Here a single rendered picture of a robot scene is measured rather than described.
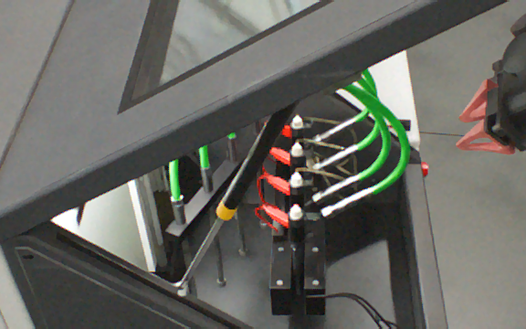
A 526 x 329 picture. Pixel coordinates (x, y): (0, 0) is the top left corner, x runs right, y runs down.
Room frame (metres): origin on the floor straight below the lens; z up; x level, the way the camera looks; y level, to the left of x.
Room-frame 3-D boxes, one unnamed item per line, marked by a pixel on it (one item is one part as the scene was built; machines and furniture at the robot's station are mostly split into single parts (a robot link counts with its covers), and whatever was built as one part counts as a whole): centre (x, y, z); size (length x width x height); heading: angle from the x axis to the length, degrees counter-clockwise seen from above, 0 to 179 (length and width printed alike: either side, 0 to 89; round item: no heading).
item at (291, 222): (0.90, -0.06, 1.01); 0.05 x 0.03 x 0.21; 85
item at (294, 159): (1.06, -0.07, 1.01); 0.05 x 0.03 x 0.21; 85
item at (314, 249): (1.02, -0.06, 0.91); 0.34 x 0.10 x 0.15; 175
